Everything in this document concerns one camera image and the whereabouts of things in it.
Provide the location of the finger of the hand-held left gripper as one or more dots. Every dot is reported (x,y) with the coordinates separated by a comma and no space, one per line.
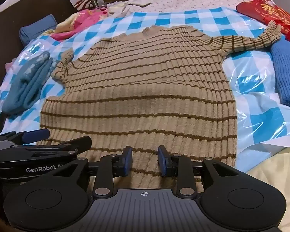
(36,134)
(82,143)

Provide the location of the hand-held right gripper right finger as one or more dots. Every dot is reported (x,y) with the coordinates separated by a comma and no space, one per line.
(162,160)

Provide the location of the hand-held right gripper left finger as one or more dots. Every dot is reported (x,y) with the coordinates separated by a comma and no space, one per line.
(127,160)

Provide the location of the beige striped knit sweater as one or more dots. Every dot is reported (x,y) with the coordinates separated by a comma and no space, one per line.
(145,89)

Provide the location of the folded teal patterned garment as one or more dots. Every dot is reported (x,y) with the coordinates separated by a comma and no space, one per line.
(26,87)

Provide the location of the blue checkered plastic sheet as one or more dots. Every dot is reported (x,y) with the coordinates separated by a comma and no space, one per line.
(251,106)

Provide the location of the folded blue cloth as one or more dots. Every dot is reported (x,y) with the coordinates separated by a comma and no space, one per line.
(36,29)

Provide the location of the cream blanket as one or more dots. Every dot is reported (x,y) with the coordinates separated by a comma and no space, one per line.
(280,174)

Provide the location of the pink floral quilt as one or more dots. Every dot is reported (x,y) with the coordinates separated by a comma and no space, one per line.
(82,19)

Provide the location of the dark wooden headboard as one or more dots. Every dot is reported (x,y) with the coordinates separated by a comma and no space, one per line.
(14,12)

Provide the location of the zebra print cloth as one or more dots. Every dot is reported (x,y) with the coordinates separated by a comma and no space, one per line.
(83,4)

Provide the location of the metal cup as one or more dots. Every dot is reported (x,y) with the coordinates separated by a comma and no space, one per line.
(95,1)

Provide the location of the blue knit sweater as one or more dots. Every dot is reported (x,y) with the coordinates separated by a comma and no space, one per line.
(287,77)

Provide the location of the white floral bedsheet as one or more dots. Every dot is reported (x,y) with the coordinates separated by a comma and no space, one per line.
(183,1)

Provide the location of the red printed bag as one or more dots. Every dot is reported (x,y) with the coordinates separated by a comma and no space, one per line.
(263,9)

